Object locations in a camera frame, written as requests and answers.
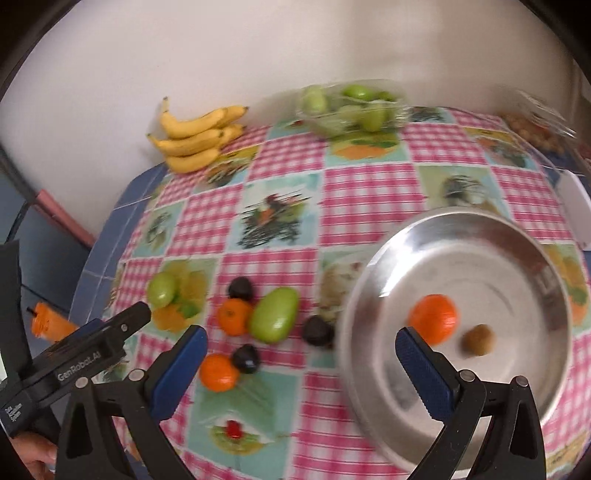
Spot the brown longan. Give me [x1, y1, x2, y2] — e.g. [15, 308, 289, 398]
[463, 324, 497, 357]

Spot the person's left hand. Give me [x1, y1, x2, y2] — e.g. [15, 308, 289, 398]
[9, 434, 58, 480]

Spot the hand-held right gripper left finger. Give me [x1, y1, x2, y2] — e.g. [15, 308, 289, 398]
[54, 324, 209, 480]

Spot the orange plastic bottle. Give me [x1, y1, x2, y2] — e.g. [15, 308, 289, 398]
[28, 302, 80, 343]

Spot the white plastic box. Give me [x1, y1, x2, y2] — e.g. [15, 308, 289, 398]
[556, 170, 591, 217]

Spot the pink checked printed tablecloth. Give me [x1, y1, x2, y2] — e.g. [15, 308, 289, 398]
[104, 105, 591, 480]

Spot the large green mango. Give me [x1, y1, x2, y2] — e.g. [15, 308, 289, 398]
[249, 286, 301, 343]

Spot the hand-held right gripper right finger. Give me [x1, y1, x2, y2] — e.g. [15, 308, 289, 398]
[394, 326, 548, 480]

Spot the yellow banana bunch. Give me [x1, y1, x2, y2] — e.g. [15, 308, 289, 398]
[147, 96, 250, 174]

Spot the pile of bagged longans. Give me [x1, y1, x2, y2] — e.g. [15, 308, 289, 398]
[503, 113, 566, 151]

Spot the large orange tangerine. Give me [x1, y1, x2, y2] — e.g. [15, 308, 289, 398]
[407, 294, 459, 346]

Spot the small orange tangerine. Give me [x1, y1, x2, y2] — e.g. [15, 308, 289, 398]
[199, 353, 241, 393]
[217, 298, 254, 336]

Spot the round green jujube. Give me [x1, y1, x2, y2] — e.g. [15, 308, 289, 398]
[147, 271, 180, 309]

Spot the pink padded edge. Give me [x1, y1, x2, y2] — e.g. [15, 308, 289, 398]
[37, 189, 98, 247]

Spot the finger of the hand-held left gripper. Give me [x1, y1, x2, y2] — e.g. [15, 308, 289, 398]
[95, 301, 153, 344]

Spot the blue tile-pattern table cover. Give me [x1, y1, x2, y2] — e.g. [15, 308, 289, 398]
[69, 162, 171, 333]

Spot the clear plastic fruit tray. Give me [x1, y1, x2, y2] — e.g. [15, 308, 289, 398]
[295, 80, 414, 138]

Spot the pile of packed green jujubes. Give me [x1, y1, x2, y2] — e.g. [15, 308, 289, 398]
[302, 83, 400, 132]

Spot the round steel plate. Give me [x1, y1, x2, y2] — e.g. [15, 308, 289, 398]
[338, 207, 573, 472]

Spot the clear plastic bag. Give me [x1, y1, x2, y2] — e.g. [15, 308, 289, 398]
[501, 85, 587, 153]

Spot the dark purple plum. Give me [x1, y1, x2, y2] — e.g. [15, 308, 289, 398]
[231, 344, 262, 374]
[302, 315, 336, 349]
[228, 276, 256, 303]

